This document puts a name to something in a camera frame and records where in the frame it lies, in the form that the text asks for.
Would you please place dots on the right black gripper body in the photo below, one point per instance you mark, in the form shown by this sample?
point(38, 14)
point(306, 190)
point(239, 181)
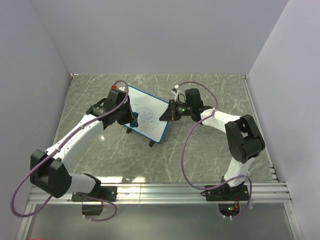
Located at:
point(183, 110)

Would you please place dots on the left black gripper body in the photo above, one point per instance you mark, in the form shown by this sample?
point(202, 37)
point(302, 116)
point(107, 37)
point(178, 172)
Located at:
point(125, 115)

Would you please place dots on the blue heart-shaped eraser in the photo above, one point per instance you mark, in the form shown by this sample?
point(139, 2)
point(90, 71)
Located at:
point(134, 123)

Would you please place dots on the blue-framed whiteboard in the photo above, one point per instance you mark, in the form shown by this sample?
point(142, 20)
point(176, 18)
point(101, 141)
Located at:
point(149, 109)

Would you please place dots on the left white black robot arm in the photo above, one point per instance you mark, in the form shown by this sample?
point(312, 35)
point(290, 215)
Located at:
point(49, 168)

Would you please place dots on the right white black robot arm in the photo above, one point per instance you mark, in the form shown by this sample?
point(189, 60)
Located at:
point(245, 141)

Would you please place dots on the right black whiteboard foot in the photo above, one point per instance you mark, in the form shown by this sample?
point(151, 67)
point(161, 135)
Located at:
point(151, 143)

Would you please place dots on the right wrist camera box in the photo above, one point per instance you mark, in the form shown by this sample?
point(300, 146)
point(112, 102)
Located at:
point(193, 98)

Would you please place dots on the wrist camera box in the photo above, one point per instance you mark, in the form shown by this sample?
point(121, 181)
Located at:
point(193, 98)
point(115, 96)

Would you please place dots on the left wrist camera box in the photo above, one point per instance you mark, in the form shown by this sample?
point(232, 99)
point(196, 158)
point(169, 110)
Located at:
point(115, 96)

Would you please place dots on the aluminium mounting rail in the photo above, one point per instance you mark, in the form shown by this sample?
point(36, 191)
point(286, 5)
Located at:
point(182, 193)

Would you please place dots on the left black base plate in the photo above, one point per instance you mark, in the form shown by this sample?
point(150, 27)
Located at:
point(108, 193)

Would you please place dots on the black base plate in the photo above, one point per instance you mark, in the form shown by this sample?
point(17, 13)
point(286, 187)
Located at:
point(108, 193)
point(226, 193)

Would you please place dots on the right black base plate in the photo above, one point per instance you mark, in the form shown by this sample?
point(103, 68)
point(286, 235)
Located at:
point(226, 193)

